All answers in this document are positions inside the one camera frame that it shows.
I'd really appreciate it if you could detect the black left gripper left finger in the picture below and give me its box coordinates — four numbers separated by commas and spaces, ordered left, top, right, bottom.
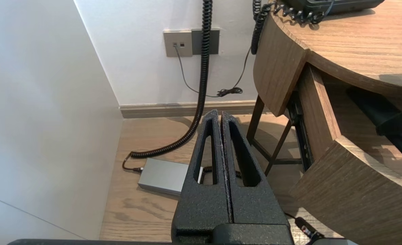
171, 109, 233, 239

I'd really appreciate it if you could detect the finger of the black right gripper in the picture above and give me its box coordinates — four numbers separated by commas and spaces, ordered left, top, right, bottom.
376, 103, 402, 137

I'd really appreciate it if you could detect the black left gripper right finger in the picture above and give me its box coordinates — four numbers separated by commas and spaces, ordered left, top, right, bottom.
221, 111, 289, 224

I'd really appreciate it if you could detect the long black remote control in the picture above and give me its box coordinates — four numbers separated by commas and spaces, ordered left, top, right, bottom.
345, 86, 402, 169

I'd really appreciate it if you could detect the curved wooden table drawer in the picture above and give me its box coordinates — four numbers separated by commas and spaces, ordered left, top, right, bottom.
289, 63, 402, 245

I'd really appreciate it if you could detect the grey power adapter box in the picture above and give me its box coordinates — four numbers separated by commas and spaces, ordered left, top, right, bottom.
138, 157, 204, 197

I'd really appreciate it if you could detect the round wooden side table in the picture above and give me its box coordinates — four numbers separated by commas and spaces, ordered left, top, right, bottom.
247, 0, 402, 176

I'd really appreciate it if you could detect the brown wooden skirting board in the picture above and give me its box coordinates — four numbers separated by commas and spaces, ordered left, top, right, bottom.
119, 99, 270, 119

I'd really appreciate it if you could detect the black white desk telephone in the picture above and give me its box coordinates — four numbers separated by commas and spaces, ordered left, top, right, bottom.
285, 0, 386, 16

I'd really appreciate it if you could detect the thin black phone cable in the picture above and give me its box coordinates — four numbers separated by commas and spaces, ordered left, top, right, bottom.
173, 44, 256, 98

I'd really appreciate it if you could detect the black coiled power cable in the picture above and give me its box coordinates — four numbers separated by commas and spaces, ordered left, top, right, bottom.
122, 0, 214, 173

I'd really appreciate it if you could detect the beige wall phone socket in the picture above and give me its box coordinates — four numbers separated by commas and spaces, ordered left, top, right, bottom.
163, 30, 193, 58

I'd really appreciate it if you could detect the dark grey blank wall plate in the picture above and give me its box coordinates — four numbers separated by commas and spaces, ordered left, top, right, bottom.
191, 28, 220, 56

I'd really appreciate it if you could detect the black coiled handset cord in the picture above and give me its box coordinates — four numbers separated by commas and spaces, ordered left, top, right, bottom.
250, 0, 335, 55

